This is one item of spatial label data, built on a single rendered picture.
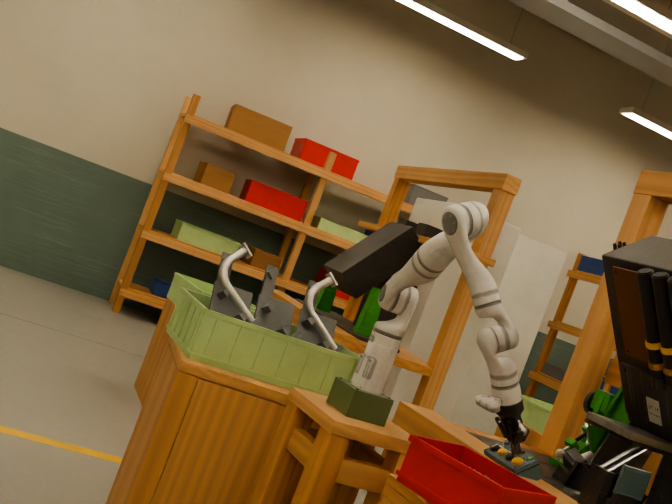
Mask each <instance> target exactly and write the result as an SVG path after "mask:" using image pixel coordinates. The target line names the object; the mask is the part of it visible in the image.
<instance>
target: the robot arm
mask: <svg viewBox="0 0 672 504"><path fill-rule="evenodd" d="M441 222H442V227H443V230H444V231H443V232H441V233H439V234H437V235H436V236H434V237H432V238H431V239H429V240H428V241H426V242H425V243H424V244H422V245H421V246H420V248H419V249H418V250H417V251H416V252H415V253H414V255H413V256H412V257H411V258H410V260H409V261H408V262H407V263H406V264H405V266H404V267H403V268H402V269H401V270H400V271H398V272H397V273H396V274H395V275H394V276H393V277H392V278H391V279H389V280H388V281H387V282H386V284H385V285H384V286H383V288H382V289H381V291H380V293H379V296H378V304H379V306H380V307H381V308H383V309H384V310H387V311H389V312H392V313H395V314H398V315H397V316H396V318H394V319H392V320H389V321H377V322H376V323H375V325H374V327H373V330H372V333H371V335H370V338H369V341H368V344H367V346H366V349H365V352H364V354H363V353H362V354H361V355H360V358H359V360H358V363H357V366H356V369H355V371H354V374H353V377H352V380H351V382H350V383H351V384H352V385H354V386H356V387H358V388H359V389H361V390H364V391H367V392H370V393H373V394H376V395H382V393H383V391H384V388H385V385H386V383H387V380H388V377H389V374H390V372H391V369H392V366H393V363H394V361H395V358H396V355H397V352H398V350H399V347H400V344H401V342H402V339H403V336H404V334H405V332H406V330H407V328H408V325H409V322H410V320H411V318H412V315H413V313H414V311H415V308H416V306H417V303H418V299H419V291H418V290H417V289H416V288H414V287H412V286H417V285H421V284H425V283H428V282H431V281H433V280H434V279H436V278H437V277H438V276H439V275H440V274H441V273H442V272H443V271H444V270H445V269H446V267H447V266H448V265H449V264H450V263H451V262H452V261H453V260H454V259H455V258H456V260H457V262H458V264H459V266H460V268H461V270H462V272H463V274H464V277H465V279H466V282H467V285H468V288H469V291H470V294H471V298H472V301H473V305H474V308H475V312H476V314H477V316H478V317H479V318H494V319H495V320H496V321H497V323H498V324H497V325H494V326H490V327H487V328H483V329H481V330H480V331H479V332H478V334H477V344H478V347H479V349H480V351H481V352H482V354H483V356H484V359H485V361H486V363H487V366H488V369H489V374H490V380H491V391H492V394H491V395H477V396H476V397H475V401H476V404H477V405H478V406H480V407H481V408H483V409H485V410H487V411H489V412H491V413H496V414H497V415H498V416H497V417H495V421H496V423H497V425H498V427H499V429H500V430H501V432H502V434H503V436H504V438H507V440H508V442H510V448H511V454H512V455H513V456H515V457H517V456H519V455H521V447H520V443H522V442H525V440H526V438H527V436H528V434H529V432H530V431H529V429H528V428H526V429H525V428H524V426H523V425H522V424H523V421H522V418H521V413H522V412H523V410H524V406H523V399H522V393H521V387H520V384H519V381H518V374H517V368H516V364H515V361H514V360H513V359H511V358H508V357H499V358H498V357H496V354H497V353H500V352H504V351H507V350H511V349H513V348H515V347H516V346H517V345H518V342H519V334H518V331H517V329H516V328H515V326H514V324H513V323H512V321H511V320H510V318H509V316H508V315H507V313H506V311H505V309H504V307H503V305H502V302H501V299H500V295H499V292H498V288H497V285H496V283H495V280H494V279H493V277H492V275H491V274H490V273H489V271H488V270H487V269H486V268H485V267H484V266H483V265H482V263H481V262H480V261H479V260H478V258H477V257H476V256H475V254H474V252H473V251H472V248H471V246H470V243H471V242H472V241H473V240H475V239H476V238H477V237H478V236H480V235H481V234H482V233H483V232H484V231H485V229H486V228H487V225H488V222H489V213H488V210H487V208H486V206H485V205H483V204H482V203H480V202H477V201H469V202H464V203H459V204H454V205H450V206H447V207H446V208H445V209H444V210H443V212H442V216H441Z"/></svg>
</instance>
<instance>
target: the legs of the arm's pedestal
mask: <svg viewBox="0 0 672 504"><path fill-rule="evenodd" d="M312 422H313V419H312V418H311V417H309V416H308V415H307V414H306V413H305V412H303V411H302V410H301V409H300V408H299V407H298V406H296V405H295V404H294V403H293V402H292V401H290V400H288V403H287V406H286V408H285V411H284V414H283V416H282V419H281V422H280V424H279V427H278V429H277V432H276V435H275V437H274V440H273V443H272V445H271V448H270V450H269V453H268V456H267V458H266V461H265V464H264V466H263V469H262V472H261V474H260V477H259V479H258V482H257V485H256V487H255V490H254V493H253V495H252V498H251V500H250V503H249V504H282V501H283V499H284V496H285V494H286V491H287V488H288V486H289V483H290V480H291V478H292V475H293V472H294V470H295V467H296V465H297V462H298V461H299V462H300V463H301V464H302V465H303V466H304V467H305V468H304V470H303V473H302V475H301V478H300V481H299V483H298V486H297V489H296V491H295V494H294V496H293V499H292V502H291V504H354V502H355V499H356V496H357V494H358V491H359V488H360V489H364V490H368V491H372V493H371V496H370V499H369V501H368V504H381V503H382V500H383V498H384V497H383V496H382V492H383V489H384V487H385V484H386V482H387V479H388V476H389V474H394V475H398V474H396V470H400V469H401V466H402V464H403V461H404V458H405V456H406V454H403V453H399V452H395V451H392V450H388V451H387V454H386V457H385V458H383V457H382V456H381V455H380V454H378V453H377V452H376V451H375V450H374V449H375V446H373V445H369V444H366V443H362V442H358V441H354V440H351V439H347V438H343V437H340V436H336V435H332V434H329V433H328V432H327V431H326V430H325V429H324V428H322V427H321V426H320V428H319V429H315V428H312V427H311V425H312Z"/></svg>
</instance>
